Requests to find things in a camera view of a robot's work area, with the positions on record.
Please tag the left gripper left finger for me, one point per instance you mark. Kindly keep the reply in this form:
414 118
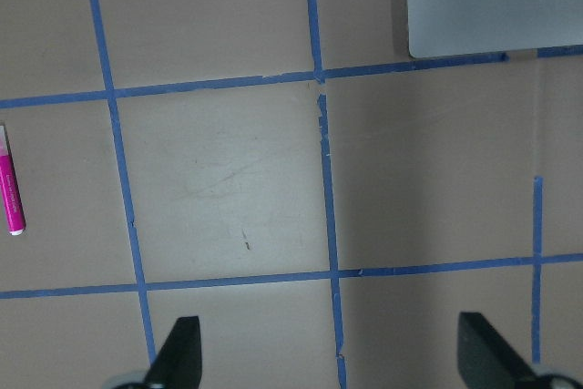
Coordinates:
179 361

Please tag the pink highlighter pen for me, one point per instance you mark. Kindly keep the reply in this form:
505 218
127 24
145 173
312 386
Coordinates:
15 218

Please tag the silver laptop notebook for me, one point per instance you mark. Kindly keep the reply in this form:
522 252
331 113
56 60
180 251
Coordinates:
461 27

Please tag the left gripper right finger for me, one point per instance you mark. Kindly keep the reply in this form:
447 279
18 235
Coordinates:
486 360

